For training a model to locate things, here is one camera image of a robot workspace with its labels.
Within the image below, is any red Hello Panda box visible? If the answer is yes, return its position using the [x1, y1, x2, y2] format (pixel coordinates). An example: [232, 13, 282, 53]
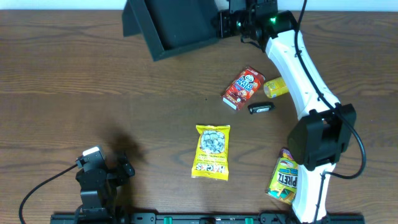
[222, 67, 266, 111]

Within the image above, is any yellow Mentos bottle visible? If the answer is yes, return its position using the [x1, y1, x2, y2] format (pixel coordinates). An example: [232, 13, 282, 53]
[264, 77, 289, 98]

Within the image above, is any black small device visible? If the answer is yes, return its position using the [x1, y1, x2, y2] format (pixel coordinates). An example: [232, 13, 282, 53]
[248, 101, 275, 114]

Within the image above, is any dark green box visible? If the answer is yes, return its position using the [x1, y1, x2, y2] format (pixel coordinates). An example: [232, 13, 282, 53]
[122, 0, 219, 61]

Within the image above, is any yellow Hacks candy bag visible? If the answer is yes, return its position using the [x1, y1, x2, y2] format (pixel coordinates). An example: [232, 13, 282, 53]
[191, 125, 231, 181]

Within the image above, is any yellow Pretz snack bag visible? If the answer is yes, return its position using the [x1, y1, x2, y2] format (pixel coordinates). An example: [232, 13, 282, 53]
[266, 148, 299, 205]

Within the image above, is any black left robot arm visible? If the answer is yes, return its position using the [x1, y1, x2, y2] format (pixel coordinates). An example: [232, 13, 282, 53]
[73, 149, 135, 223]

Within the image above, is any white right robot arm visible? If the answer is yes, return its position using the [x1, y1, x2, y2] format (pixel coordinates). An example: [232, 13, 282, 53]
[218, 0, 364, 223]

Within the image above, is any black mounting rail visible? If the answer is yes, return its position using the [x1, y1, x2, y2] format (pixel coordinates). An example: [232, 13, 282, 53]
[50, 212, 365, 224]

